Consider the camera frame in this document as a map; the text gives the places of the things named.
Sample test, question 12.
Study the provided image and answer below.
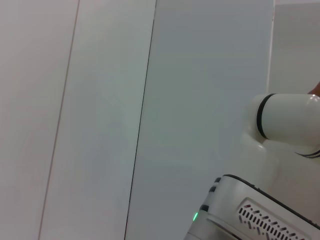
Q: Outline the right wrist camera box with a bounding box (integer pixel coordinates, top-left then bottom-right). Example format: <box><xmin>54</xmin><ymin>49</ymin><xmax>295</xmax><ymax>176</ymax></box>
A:
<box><xmin>185</xmin><ymin>174</ymin><xmax>320</xmax><ymax>240</ymax></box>

